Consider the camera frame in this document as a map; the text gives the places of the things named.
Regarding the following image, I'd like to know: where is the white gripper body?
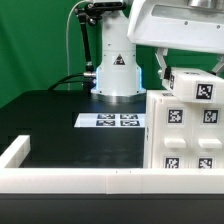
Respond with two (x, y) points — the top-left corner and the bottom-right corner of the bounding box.
(127, 0), (224, 54)

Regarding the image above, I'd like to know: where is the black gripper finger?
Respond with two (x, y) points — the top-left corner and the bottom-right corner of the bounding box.
(212, 54), (224, 76)
(155, 47), (168, 79)

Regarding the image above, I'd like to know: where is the small white tagged block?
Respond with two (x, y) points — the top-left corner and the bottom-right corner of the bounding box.
(162, 68), (224, 104)

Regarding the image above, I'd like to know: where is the white cabinet body box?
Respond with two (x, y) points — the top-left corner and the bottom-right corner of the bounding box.
(143, 90), (224, 169)

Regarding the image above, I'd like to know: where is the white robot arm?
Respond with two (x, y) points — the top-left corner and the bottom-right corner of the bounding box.
(91, 0), (224, 102)

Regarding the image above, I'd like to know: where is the white border fence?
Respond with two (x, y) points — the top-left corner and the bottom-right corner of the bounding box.
(0, 135), (224, 194)

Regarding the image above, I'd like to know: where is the black cable bundle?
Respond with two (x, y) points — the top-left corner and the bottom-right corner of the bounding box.
(47, 73), (98, 92)

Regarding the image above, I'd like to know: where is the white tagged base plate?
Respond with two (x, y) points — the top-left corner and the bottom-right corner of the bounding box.
(74, 113), (145, 128)

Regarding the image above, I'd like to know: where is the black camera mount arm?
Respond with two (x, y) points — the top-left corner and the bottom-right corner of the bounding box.
(75, 0), (128, 93)

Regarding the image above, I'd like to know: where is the white cable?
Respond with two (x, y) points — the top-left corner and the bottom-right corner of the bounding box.
(65, 0), (88, 92)

